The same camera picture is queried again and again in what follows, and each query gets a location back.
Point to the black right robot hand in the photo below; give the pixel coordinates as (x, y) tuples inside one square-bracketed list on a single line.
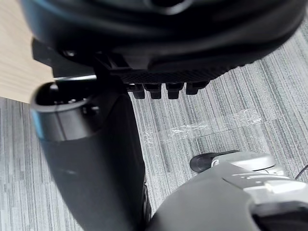
[(101, 134)]

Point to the light wood cabinet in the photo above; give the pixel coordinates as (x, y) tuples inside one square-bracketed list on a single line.
[(16, 60)]

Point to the clear tape strip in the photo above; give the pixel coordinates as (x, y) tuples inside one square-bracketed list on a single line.
[(204, 127)]

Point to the dark robot foot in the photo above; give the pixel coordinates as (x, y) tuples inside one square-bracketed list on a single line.
[(202, 161)]

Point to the silver robot leg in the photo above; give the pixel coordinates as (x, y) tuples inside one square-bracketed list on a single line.
[(228, 192)]

